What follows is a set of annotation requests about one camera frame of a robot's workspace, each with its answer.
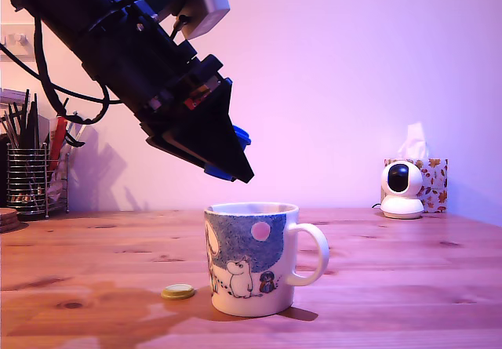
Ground white ledge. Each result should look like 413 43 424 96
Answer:
0 89 27 106

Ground white tissue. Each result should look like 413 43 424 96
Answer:
397 122 430 162

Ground metal tongs with black head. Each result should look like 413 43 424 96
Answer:
62 110 88 149

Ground leaf print tissue box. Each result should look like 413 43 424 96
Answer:
384 158 449 214

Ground thin long black stick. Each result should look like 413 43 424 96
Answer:
21 89 32 150

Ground white cartoon print mug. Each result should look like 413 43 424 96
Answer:
203 202 330 318

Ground short black camera box cable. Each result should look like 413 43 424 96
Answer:
169 13 190 41

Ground metal wire utensil rack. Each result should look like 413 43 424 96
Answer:
6 143 71 220

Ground gold coffee capsule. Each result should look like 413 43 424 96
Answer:
160 283 196 301

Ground cork coaster stack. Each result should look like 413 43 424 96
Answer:
0 206 19 234

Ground crumpled clear plastic bag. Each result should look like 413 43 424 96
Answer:
45 155 71 205

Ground red white paper sleeve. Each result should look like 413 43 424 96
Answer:
47 115 70 172

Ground wide black spatula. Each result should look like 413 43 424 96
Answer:
30 93 41 150

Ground blue coffee capsule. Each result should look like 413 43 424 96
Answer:
203 124 253 182

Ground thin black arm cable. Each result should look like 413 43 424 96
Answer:
0 44 123 105

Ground black box behind rack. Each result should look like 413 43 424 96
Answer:
0 135 9 209

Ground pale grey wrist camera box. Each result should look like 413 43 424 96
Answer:
155 0 231 41

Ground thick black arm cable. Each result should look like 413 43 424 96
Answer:
33 13 111 125

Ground white wall switch plate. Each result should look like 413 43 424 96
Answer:
0 23 43 64

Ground small white round camera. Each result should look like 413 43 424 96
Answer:
380 159 425 220

